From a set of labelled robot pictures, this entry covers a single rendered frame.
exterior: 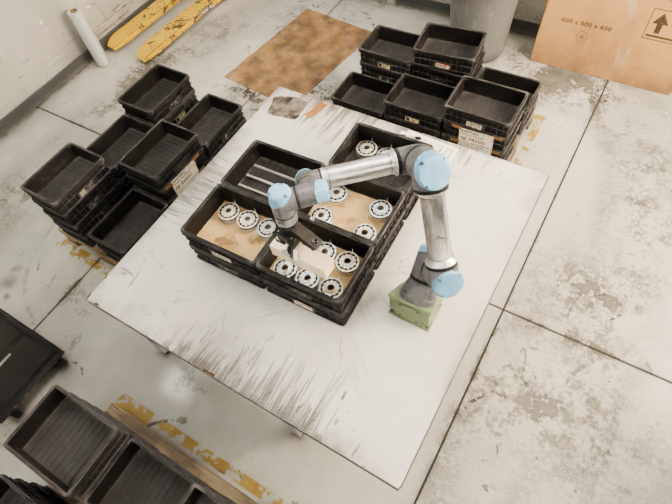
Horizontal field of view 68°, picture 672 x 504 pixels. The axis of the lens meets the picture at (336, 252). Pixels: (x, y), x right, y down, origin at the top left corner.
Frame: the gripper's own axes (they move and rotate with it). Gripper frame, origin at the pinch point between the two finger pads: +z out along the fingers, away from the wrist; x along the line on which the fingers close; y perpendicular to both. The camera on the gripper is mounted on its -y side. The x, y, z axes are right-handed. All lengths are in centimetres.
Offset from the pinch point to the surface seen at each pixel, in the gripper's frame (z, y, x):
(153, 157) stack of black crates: 60, 149, -45
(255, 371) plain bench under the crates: 39, 5, 38
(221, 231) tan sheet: 26, 52, -5
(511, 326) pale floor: 109, -77, -64
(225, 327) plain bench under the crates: 39, 28, 29
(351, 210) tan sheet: 25.9, 5.0, -41.9
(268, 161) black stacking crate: 26, 57, -50
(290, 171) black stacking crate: 26, 43, -49
